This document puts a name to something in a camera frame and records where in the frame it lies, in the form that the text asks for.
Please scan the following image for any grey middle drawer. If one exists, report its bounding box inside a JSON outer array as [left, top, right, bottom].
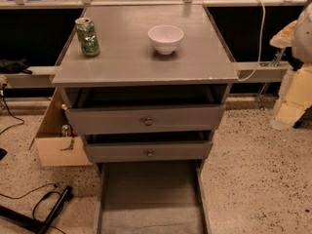
[[85, 141, 213, 163]]

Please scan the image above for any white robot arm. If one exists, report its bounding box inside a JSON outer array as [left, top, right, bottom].
[[270, 4, 312, 130]]

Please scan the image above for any black cloth on rail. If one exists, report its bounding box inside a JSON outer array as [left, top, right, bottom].
[[0, 59, 32, 74]]

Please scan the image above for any white ceramic bowl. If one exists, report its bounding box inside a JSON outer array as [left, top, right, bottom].
[[147, 25, 184, 55]]

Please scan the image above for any white hanging cable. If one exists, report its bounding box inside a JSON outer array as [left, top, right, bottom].
[[237, 0, 267, 83]]

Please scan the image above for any grey drawer cabinet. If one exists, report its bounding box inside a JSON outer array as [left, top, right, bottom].
[[53, 5, 237, 149]]

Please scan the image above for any open cardboard box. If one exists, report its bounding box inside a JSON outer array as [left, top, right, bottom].
[[34, 89, 91, 166]]

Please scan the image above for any black floor cable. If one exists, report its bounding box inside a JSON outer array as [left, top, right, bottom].
[[0, 83, 25, 136]]

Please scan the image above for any small bottle in box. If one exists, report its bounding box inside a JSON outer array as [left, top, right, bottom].
[[61, 124, 71, 137]]

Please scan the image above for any green soda can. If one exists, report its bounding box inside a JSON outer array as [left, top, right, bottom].
[[75, 18, 100, 57]]

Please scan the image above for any grey drawer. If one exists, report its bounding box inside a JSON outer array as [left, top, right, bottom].
[[66, 105, 225, 135], [85, 141, 213, 163], [93, 160, 213, 234]]

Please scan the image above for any grey bottom drawer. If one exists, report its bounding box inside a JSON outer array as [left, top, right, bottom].
[[93, 160, 213, 234]]

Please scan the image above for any grey top drawer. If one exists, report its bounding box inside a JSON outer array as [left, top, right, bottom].
[[66, 105, 225, 135]]

